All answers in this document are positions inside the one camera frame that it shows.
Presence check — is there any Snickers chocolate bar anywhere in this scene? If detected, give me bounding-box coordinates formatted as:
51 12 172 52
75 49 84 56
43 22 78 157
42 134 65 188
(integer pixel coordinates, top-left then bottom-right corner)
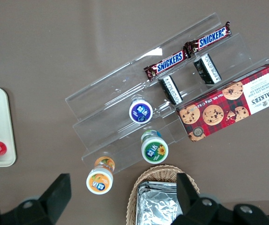
183 21 232 53
143 49 192 82

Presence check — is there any green lid gum bottle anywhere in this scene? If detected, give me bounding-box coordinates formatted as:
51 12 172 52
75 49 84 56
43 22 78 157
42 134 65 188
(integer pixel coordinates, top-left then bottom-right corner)
140 128 169 164

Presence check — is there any red Walkers cookie box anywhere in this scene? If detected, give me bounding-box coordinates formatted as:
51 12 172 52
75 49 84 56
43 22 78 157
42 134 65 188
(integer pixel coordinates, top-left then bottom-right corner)
176 63 269 143

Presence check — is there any orange lid gum bottle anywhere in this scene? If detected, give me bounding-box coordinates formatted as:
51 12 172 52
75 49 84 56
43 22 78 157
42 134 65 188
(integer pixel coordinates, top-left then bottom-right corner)
86 156 116 195

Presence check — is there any light wicker basket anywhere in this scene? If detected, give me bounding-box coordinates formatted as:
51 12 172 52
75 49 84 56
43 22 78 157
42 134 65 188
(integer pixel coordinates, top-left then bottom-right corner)
126 164 200 225

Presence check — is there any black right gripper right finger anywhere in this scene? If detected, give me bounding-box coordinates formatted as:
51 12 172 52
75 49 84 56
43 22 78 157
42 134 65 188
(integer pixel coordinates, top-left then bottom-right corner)
176 172 234 225

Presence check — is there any blue lid gum bottle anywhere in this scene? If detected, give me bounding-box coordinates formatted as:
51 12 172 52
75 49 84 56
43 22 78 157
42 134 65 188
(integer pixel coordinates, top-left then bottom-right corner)
128 94 154 124

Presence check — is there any clear acrylic step display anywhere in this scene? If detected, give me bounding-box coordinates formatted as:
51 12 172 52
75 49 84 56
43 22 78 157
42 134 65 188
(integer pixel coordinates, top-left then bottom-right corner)
64 12 269 174

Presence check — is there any silver foil container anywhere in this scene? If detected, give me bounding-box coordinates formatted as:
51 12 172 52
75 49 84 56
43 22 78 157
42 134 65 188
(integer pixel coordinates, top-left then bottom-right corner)
135 180 185 225

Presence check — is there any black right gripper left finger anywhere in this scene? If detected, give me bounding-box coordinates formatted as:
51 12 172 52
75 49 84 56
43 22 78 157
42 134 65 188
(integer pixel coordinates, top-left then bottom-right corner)
15 173 72 225

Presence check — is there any small black candy box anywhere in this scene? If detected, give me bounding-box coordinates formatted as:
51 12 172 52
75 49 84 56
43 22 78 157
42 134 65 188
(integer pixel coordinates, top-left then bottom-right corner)
158 75 184 105
193 53 222 85

